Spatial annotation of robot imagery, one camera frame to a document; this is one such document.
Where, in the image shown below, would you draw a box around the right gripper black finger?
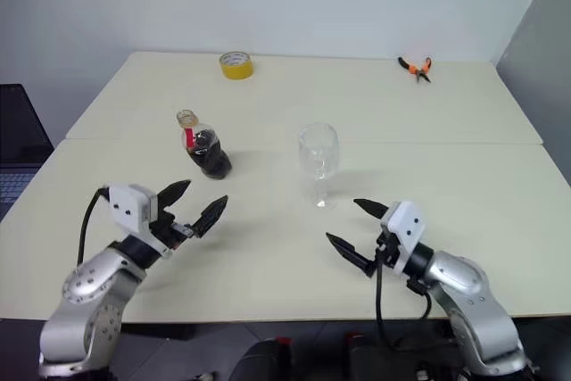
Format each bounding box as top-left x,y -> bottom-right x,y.
325,232 -> 377,278
352,197 -> 392,221

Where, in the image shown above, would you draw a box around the clear wine glass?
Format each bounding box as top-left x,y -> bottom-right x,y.
297,122 -> 340,210

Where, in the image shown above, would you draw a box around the orange and black pliers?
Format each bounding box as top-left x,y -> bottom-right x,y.
397,56 -> 434,85

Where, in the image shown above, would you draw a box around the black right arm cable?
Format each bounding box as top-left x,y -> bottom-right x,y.
375,260 -> 451,351

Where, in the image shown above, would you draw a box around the yellow tape roll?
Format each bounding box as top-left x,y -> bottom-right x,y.
219,51 -> 256,81

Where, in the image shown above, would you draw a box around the cola bottle yellow cap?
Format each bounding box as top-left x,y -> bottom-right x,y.
175,108 -> 233,180

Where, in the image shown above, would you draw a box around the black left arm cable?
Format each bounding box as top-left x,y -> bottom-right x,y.
76,184 -> 111,266

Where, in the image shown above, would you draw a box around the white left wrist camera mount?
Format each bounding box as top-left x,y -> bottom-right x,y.
106,183 -> 175,260

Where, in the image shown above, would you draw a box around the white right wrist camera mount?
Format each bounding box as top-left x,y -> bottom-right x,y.
380,201 -> 425,276

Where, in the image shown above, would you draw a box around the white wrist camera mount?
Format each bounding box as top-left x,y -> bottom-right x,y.
380,201 -> 425,276
106,183 -> 175,260

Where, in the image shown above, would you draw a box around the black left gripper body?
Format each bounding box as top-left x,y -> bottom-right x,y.
149,207 -> 197,252

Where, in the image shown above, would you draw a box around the grey partition panel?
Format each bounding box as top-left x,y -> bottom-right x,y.
494,0 -> 571,186

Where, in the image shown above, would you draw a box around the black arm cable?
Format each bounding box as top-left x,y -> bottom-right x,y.
76,184 -> 111,266
375,260 -> 451,351

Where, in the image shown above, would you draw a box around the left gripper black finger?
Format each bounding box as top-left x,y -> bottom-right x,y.
191,195 -> 230,240
155,178 -> 193,213

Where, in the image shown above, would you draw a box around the dark laptop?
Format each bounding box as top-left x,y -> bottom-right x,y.
0,83 -> 54,221

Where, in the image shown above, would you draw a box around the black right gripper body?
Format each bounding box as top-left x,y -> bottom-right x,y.
364,231 -> 401,278

